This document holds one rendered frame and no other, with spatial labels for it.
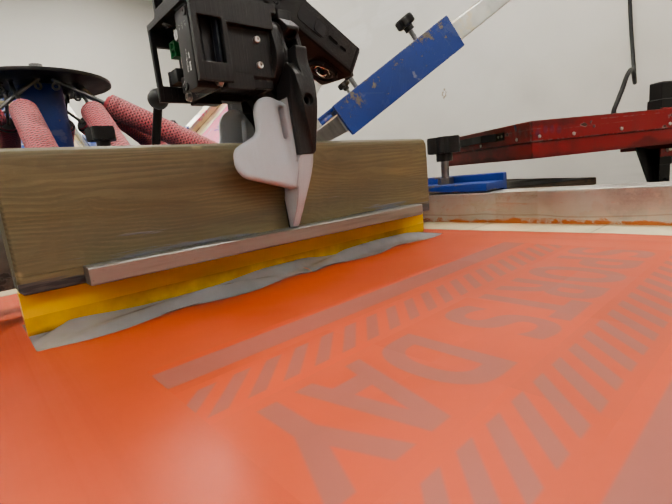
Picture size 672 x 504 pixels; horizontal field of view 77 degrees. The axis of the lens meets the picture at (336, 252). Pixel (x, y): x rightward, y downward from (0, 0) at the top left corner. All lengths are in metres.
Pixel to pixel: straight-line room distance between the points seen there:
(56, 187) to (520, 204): 0.42
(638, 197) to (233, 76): 0.36
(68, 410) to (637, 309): 0.24
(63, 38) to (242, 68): 4.53
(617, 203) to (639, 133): 0.90
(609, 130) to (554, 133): 0.16
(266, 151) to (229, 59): 0.06
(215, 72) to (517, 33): 2.26
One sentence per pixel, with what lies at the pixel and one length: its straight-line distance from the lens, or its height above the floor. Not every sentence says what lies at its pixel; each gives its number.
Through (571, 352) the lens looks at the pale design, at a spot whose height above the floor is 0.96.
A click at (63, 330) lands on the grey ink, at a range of 0.28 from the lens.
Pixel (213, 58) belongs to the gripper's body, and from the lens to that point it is 0.30.
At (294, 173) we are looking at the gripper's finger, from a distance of 0.30.
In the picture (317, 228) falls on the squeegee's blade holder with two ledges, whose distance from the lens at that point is 0.33.
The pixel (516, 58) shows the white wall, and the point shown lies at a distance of 2.46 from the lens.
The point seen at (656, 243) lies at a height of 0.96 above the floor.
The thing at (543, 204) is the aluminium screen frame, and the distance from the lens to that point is 0.49.
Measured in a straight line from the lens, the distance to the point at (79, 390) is 0.20.
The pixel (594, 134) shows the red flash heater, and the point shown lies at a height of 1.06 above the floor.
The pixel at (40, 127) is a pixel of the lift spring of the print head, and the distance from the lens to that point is 0.97.
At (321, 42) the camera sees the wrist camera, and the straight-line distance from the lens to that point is 0.37.
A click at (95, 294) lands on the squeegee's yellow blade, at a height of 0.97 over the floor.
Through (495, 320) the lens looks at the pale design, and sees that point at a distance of 0.21.
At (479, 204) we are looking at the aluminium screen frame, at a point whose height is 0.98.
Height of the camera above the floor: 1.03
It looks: 10 degrees down
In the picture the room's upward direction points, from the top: 6 degrees counter-clockwise
